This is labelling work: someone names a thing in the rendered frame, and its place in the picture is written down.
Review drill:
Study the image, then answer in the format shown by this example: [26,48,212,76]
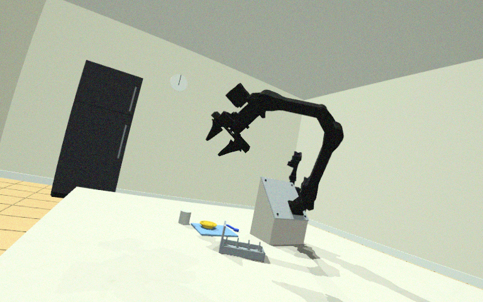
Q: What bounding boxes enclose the yellow plate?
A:
[199,220,218,228]

